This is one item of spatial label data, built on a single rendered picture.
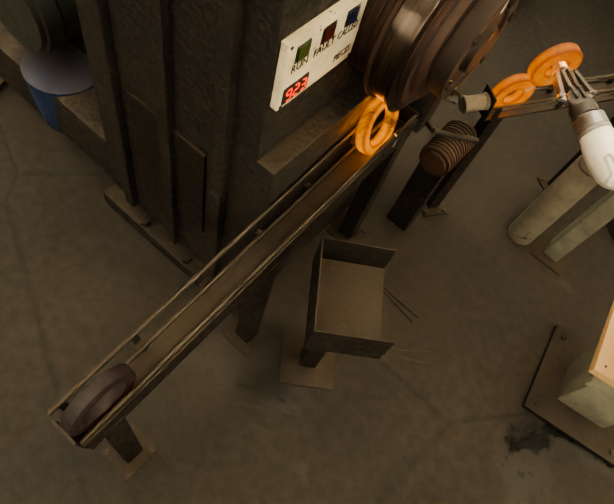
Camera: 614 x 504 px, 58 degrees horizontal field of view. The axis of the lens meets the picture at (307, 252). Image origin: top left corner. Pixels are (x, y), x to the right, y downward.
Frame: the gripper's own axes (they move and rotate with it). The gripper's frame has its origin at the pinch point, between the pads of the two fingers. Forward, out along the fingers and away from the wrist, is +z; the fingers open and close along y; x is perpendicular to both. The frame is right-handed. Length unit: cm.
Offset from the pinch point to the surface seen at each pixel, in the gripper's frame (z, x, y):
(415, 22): -13, 31, -64
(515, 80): 6.0, -15.1, -2.8
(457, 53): -17, 26, -54
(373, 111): -6, -9, -58
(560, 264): -37, -90, 48
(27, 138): 58, -95, -163
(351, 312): -55, -29, -74
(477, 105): 4.1, -24.1, -12.8
